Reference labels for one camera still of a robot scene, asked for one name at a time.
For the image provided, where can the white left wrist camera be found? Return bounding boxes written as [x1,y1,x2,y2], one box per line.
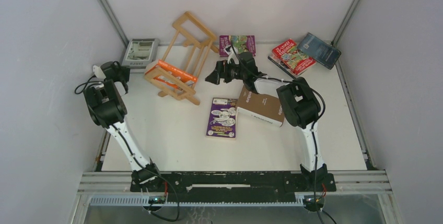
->
[92,65,106,79]

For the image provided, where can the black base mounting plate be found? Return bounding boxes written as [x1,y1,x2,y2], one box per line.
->
[130,171,337,204]

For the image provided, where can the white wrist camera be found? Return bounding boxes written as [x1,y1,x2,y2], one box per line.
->
[224,44,237,56]
[92,65,106,79]

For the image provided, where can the grey ianra book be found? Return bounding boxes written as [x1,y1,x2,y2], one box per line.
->
[121,38,160,72]

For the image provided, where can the aluminium frame rail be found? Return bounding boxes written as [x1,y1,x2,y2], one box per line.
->
[78,171,392,206]

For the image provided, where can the red Treehouse book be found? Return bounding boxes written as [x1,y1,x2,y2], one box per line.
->
[271,39,316,76]

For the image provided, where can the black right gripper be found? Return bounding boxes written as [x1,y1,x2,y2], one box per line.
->
[206,57,248,84]

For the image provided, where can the purple white cartoon book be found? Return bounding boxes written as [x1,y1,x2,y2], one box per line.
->
[205,98,238,139]

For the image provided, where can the dark floral book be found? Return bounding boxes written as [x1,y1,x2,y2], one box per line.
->
[267,54,297,79]

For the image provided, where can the brown white Decorate book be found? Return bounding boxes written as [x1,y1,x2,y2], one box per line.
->
[237,86,285,127]

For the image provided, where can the purple Treehouse book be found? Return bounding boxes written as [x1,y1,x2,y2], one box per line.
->
[219,35,256,57]

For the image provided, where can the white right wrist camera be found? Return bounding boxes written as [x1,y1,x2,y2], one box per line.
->
[224,44,237,56]

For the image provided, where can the wooden book rack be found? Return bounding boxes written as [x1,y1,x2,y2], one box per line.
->
[143,11,219,105]

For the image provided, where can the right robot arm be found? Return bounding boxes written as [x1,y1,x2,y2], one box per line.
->
[205,52,328,191]

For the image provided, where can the dark blue book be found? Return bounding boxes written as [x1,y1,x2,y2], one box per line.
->
[297,32,342,69]

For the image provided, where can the orange Treehouse book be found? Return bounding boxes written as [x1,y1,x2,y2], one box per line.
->
[145,60,198,89]

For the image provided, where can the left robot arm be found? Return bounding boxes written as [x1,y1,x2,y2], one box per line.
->
[74,61,164,191]

